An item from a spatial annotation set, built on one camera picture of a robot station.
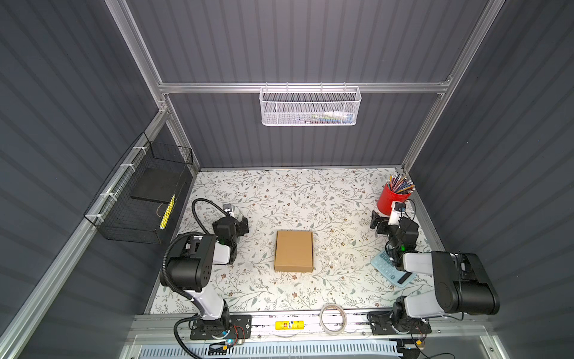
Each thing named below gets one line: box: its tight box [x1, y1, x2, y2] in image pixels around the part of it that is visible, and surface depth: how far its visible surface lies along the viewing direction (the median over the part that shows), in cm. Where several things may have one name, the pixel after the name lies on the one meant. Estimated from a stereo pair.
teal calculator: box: [370, 249, 418, 288], surface depth 84 cm
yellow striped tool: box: [159, 194, 176, 230], surface depth 71 cm
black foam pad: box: [130, 167, 181, 205], surface depth 77 cm
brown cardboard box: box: [273, 230, 314, 273], surface depth 88 cm
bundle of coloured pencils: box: [385, 173, 417, 194], surface depth 98 cm
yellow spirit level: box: [275, 320, 305, 330], surface depth 74 cm
